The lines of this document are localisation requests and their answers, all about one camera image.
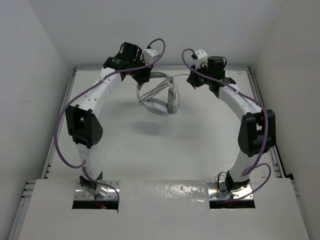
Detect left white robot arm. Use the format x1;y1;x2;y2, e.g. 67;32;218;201
64;42;161;200

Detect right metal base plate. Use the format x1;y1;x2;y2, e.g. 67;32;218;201
207;180;254;202

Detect white grey headphones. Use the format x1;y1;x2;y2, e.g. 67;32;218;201
136;71;180;116

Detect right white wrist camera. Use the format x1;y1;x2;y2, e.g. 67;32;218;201
191;49;208;70

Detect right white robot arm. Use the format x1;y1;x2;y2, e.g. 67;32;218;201
187;53;276;192

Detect metal base plate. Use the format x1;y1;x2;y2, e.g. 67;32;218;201
73;180;120;201
207;180;254;202

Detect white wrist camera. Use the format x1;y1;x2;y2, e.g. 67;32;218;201
191;49;208;70
142;48;160;65

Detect white front cover board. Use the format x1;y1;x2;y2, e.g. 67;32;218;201
18;179;309;240

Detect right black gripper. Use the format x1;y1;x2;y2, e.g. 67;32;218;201
188;61;213;87

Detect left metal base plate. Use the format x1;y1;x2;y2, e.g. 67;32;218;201
73;180;120;201

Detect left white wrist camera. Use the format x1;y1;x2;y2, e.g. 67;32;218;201
142;48;160;65

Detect grey headphone cable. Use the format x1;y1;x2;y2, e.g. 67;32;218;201
137;73;193;106

